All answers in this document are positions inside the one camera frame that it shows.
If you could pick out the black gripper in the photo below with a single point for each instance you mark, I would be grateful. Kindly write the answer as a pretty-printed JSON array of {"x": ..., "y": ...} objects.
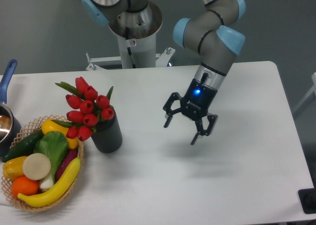
[{"x": 197, "y": 102}]

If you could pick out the red tulip bouquet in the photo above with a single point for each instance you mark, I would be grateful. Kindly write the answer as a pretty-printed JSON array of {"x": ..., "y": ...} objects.
[{"x": 89, "y": 109}]

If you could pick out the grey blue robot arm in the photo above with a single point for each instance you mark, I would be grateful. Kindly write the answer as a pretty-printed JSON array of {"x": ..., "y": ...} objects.
[{"x": 210, "y": 36}]

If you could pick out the dark grey ribbed vase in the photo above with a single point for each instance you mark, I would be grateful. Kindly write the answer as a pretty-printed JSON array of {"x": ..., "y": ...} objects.
[{"x": 108, "y": 136}]

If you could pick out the purple sweet potato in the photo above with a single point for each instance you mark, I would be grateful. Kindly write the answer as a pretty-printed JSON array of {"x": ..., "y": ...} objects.
[{"x": 71, "y": 154}]

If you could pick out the green bok choy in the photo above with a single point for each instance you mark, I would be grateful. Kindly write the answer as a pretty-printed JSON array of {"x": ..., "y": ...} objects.
[{"x": 55, "y": 146}]

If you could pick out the yellow squash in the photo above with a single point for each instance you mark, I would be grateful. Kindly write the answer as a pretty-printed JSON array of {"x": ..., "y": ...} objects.
[{"x": 49, "y": 125}]

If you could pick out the black device at edge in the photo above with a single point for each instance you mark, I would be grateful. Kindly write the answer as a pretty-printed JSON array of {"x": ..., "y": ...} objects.
[{"x": 308, "y": 200}]

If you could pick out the woven wicker basket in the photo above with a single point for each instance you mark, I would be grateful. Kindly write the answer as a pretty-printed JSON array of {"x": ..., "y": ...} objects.
[{"x": 7, "y": 183}]

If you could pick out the yellow banana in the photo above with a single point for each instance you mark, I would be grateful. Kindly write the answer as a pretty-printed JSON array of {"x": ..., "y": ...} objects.
[{"x": 57, "y": 190}]

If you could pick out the beige round disc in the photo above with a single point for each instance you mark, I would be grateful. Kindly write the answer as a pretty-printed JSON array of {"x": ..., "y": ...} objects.
[{"x": 36, "y": 166}]

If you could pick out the green cucumber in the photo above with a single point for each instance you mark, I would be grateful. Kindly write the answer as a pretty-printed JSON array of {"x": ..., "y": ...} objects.
[{"x": 24, "y": 147}]

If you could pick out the orange fruit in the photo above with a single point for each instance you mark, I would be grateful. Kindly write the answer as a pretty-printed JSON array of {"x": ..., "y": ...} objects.
[{"x": 24, "y": 186}]

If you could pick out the yellow bell pepper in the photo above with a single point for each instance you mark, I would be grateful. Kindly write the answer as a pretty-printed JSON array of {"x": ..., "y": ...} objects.
[{"x": 13, "y": 168}]

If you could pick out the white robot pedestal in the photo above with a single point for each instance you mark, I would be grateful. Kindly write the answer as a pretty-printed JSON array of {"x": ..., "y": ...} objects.
[{"x": 136, "y": 35}]

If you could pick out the white frame at right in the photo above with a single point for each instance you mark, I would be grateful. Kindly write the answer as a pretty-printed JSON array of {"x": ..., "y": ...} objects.
[{"x": 306, "y": 100}]

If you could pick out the blue handled saucepan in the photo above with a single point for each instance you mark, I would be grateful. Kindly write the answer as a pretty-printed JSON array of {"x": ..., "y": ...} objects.
[{"x": 9, "y": 125}]

